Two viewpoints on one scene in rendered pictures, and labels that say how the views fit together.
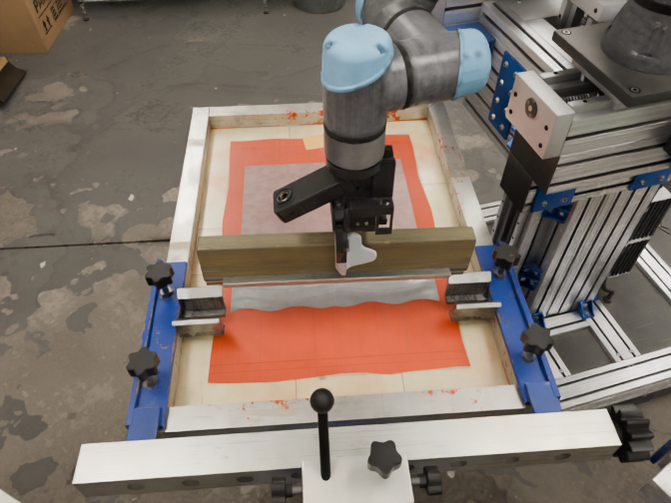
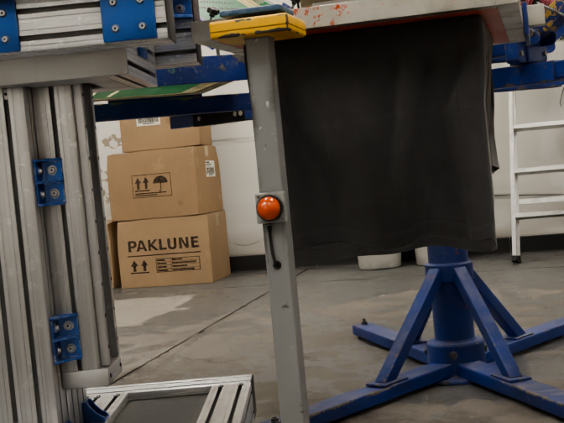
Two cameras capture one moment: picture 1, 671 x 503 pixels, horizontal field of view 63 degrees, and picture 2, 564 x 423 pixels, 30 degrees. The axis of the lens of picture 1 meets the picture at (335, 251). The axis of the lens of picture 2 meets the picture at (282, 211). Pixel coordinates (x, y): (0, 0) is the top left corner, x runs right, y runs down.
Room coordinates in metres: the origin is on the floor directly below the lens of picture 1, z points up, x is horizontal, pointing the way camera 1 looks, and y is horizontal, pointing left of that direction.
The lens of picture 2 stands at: (2.94, 0.48, 0.73)
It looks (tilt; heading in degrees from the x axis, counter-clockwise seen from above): 3 degrees down; 198
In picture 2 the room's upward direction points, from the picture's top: 5 degrees counter-clockwise
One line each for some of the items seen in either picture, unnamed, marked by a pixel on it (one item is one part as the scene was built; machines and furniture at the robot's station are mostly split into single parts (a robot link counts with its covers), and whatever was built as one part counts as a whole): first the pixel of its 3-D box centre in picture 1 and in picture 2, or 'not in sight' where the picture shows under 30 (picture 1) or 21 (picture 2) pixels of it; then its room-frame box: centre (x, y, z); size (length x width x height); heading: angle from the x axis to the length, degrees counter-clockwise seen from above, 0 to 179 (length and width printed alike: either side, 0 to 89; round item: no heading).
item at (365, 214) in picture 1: (358, 189); not in sight; (0.55, -0.03, 1.23); 0.09 x 0.08 x 0.12; 94
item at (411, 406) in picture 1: (330, 228); (381, 33); (0.73, 0.01, 0.97); 0.79 x 0.58 x 0.04; 4
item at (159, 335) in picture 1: (164, 343); (517, 26); (0.47, 0.27, 0.98); 0.30 x 0.05 x 0.07; 4
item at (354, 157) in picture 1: (353, 139); not in sight; (0.55, -0.02, 1.31); 0.08 x 0.08 x 0.05
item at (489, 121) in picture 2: not in sight; (488, 133); (0.77, 0.22, 0.74); 0.46 x 0.04 x 0.42; 4
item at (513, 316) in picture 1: (508, 322); not in sight; (0.51, -0.28, 0.98); 0.30 x 0.05 x 0.07; 4
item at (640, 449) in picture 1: (617, 433); not in sight; (0.31, -0.37, 1.02); 0.07 x 0.06 x 0.07; 4
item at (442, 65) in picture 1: (430, 61); not in sight; (0.60, -0.11, 1.39); 0.11 x 0.11 x 0.08; 19
